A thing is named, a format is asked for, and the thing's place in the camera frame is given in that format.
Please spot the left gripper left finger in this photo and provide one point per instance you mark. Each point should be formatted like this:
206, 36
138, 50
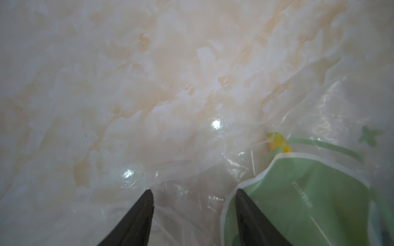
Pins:
134, 228

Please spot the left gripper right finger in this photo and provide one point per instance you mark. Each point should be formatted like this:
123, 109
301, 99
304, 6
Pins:
254, 227

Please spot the zip-top bag bananas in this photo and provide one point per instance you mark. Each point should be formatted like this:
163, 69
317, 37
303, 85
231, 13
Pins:
183, 95

